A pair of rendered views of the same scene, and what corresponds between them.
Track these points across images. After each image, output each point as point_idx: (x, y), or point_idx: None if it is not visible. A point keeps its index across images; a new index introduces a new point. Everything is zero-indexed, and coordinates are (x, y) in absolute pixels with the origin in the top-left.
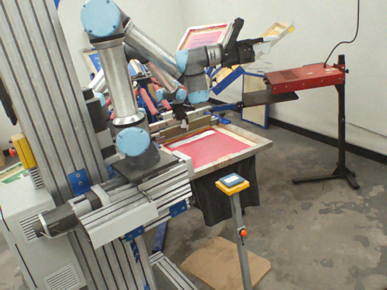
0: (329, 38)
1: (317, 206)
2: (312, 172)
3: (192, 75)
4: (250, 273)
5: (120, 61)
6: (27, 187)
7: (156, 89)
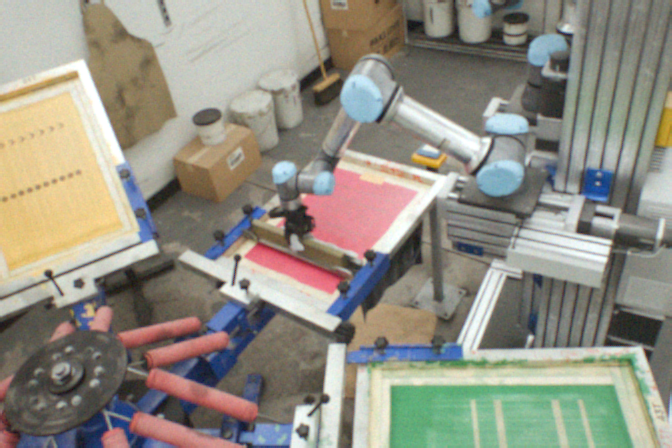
0: None
1: (220, 295)
2: (118, 325)
3: None
4: (386, 316)
5: None
6: (671, 174)
7: (136, 334)
